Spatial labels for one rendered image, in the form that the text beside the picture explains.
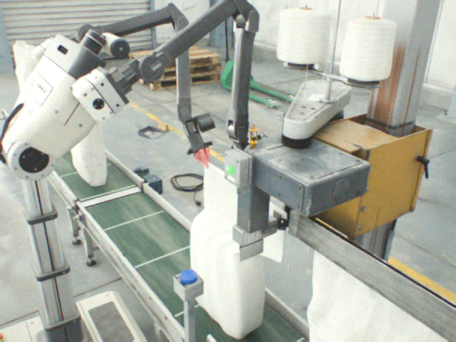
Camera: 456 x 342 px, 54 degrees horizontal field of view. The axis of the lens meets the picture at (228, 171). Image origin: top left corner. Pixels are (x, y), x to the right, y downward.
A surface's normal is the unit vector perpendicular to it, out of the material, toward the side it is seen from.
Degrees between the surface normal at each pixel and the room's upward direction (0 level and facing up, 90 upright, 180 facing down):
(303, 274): 0
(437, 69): 90
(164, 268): 0
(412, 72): 90
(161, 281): 0
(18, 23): 93
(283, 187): 90
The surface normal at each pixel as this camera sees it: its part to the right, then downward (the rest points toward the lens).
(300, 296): 0.02, -0.90
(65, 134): 0.15, 0.77
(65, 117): 0.54, 0.37
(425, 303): -0.81, 0.24
